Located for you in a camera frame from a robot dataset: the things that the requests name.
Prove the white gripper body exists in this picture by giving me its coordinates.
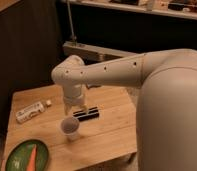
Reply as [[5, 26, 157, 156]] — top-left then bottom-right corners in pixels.
[[62, 85, 85, 106]]

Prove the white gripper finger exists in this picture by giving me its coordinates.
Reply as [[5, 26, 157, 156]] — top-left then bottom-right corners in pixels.
[[64, 105, 72, 116], [80, 104, 88, 113]]

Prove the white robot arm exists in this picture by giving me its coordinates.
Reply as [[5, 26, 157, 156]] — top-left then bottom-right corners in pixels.
[[52, 49, 197, 171]]

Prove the black rectangular block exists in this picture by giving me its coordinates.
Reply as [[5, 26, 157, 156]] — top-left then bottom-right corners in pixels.
[[73, 107, 99, 121]]

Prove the white plastic bottle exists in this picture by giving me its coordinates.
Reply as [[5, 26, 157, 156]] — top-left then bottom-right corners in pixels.
[[15, 100, 52, 124]]

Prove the wooden table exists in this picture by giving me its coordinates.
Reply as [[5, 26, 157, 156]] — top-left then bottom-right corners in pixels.
[[4, 85, 137, 171]]

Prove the grey metal beam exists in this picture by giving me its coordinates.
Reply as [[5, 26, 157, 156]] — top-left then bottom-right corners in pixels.
[[63, 41, 133, 61]]

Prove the orange carrot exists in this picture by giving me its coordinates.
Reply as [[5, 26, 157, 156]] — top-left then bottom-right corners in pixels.
[[26, 145, 37, 171]]

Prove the green plate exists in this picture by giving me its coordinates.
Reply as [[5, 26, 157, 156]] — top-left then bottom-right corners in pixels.
[[5, 139, 49, 171]]

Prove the metal pole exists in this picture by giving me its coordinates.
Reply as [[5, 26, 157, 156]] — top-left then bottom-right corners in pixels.
[[66, 0, 77, 45]]

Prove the cluttered shelf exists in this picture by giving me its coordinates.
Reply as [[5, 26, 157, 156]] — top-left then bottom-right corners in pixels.
[[60, 0, 197, 20]]

